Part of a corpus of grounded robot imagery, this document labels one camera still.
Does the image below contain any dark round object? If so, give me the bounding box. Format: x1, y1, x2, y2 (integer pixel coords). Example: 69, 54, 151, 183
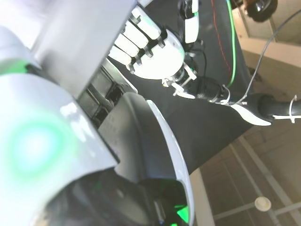
243, 0, 278, 24

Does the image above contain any white round ceiling fixture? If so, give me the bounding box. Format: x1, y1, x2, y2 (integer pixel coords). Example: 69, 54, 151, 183
254, 197, 272, 212

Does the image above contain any thin red cable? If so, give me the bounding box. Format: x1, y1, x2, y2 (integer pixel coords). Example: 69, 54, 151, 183
210, 0, 232, 73

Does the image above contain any green cable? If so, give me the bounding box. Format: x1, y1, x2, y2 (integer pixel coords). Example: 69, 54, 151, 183
224, 0, 238, 88

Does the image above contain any thin grey cable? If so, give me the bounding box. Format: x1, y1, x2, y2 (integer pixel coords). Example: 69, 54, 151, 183
237, 8, 301, 105

